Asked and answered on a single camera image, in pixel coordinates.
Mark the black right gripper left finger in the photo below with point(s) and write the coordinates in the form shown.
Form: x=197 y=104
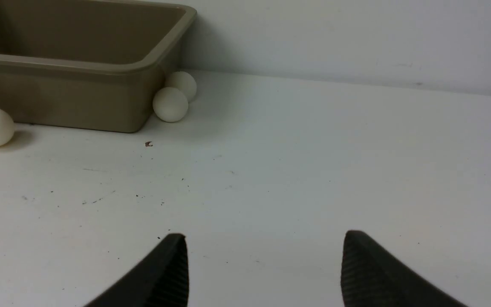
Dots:
x=160 y=279

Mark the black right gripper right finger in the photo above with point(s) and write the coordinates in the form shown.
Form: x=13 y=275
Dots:
x=373 y=277

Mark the tan plastic bin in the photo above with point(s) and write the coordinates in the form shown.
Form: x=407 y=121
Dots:
x=88 y=64

